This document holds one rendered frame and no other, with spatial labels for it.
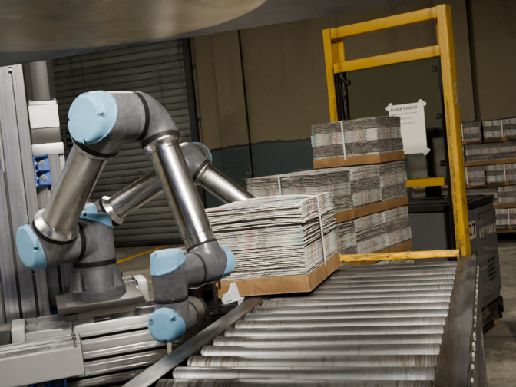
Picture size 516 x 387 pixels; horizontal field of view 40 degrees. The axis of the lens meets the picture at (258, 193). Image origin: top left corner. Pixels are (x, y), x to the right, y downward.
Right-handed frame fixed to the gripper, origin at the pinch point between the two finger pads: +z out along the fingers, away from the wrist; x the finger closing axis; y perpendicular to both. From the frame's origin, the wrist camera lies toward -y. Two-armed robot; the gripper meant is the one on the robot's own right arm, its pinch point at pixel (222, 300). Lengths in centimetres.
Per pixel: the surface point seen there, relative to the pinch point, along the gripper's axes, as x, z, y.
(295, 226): -21.4, -0.6, 18.0
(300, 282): -21.6, -1.3, 4.1
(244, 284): -7.0, -1.3, 4.2
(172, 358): -10, -52, 1
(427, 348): -55, -45, 1
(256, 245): -10.9, -0.5, 13.9
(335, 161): 5, 181, 30
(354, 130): -7, 178, 44
